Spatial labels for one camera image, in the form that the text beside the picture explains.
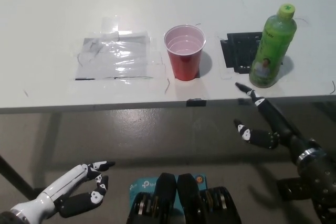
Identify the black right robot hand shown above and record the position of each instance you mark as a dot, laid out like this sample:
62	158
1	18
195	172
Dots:
274	119

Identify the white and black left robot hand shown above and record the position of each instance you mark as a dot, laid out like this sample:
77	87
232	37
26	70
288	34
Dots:
63	184

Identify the green tea bottle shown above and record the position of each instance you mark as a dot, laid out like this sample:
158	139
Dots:
273	40

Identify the red plastic cup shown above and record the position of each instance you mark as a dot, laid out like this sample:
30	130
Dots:
185	64

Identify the black robot body blocks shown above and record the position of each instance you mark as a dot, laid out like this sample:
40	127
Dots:
187	200

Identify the black metal table leg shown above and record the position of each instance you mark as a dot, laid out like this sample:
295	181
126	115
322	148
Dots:
15	176

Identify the black tape square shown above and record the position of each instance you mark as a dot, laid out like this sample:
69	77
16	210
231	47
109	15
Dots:
239	51

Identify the teal router box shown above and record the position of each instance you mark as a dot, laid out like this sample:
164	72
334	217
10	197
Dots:
143	184

